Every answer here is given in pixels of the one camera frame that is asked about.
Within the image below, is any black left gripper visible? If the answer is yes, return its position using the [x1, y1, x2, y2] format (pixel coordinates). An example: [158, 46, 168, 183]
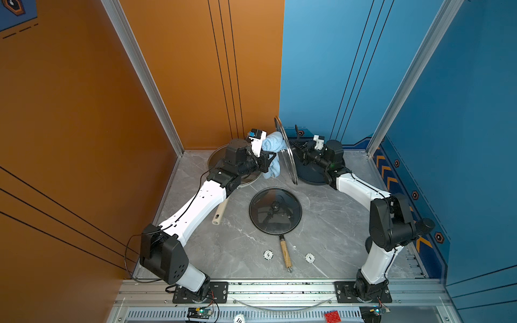
[236, 149, 276, 179]

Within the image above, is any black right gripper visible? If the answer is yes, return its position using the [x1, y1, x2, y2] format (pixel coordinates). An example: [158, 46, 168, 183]
[291, 139, 333, 172]

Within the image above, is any glass lid with black strap handle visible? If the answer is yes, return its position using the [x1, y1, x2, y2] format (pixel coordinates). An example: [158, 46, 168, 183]
[207, 143, 263, 188]

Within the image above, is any light blue cloth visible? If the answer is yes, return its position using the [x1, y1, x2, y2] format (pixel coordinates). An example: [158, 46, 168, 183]
[261, 131, 285, 179]

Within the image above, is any glass lid with black knob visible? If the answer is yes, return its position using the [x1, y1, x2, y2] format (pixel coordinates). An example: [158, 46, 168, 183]
[248, 186, 304, 235]

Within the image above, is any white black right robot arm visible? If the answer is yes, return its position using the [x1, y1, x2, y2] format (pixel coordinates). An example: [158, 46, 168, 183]
[294, 139, 436, 302]

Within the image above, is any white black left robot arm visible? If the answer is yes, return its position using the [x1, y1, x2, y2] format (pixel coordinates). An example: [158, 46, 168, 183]
[139, 139, 277, 301]

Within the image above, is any black round suction base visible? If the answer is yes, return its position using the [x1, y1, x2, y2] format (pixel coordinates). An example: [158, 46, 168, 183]
[365, 218, 436, 253]

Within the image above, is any white round marker right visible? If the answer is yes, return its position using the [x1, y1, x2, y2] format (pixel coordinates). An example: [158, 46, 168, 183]
[305, 253, 315, 264]

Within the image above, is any white round marker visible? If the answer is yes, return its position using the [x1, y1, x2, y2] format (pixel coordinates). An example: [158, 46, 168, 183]
[263, 250, 273, 261]
[305, 253, 315, 264]

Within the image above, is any white round marker left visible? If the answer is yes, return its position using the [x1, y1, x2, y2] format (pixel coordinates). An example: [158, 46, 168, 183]
[263, 250, 273, 261]

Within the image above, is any red block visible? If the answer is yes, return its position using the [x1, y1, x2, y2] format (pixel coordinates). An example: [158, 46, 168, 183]
[324, 311, 341, 323]

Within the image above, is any green circuit board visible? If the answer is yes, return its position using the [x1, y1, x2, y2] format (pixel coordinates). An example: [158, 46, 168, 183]
[186, 307, 214, 322]

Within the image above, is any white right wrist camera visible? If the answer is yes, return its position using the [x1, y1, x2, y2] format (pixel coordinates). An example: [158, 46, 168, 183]
[313, 135, 324, 151]

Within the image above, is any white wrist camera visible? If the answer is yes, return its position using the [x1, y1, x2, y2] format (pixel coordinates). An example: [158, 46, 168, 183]
[247, 129, 267, 157]
[313, 135, 324, 151]

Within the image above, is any brown pan with cream handle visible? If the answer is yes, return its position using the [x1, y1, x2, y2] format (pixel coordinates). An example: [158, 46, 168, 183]
[207, 145, 261, 226]

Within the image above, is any black wok with handle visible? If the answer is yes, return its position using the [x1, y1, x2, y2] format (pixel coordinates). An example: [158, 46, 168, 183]
[289, 140, 335, 185]

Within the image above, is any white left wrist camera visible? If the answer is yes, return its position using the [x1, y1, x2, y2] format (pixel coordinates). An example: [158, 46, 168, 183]
[247, 129, 267, 157]

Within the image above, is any black pan with wooden handle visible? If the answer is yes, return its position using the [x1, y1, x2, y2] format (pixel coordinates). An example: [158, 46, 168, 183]
[248, 186, 304, 273]

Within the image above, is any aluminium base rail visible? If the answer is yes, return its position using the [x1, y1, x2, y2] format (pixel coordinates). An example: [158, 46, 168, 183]
[113, 279, 452, 308]

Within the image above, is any aluminium corner post right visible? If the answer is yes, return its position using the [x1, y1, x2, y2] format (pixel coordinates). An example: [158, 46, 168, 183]
[366, 0, 464, 158]

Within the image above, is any aluminium corner post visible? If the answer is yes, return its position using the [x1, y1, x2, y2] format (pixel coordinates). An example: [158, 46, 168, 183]
[100, 0, 184, 157]
[366, 0, 464, 158]

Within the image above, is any aluminium corner post left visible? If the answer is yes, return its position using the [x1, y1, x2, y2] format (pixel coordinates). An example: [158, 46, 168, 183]
[100, 0, 184, 157]

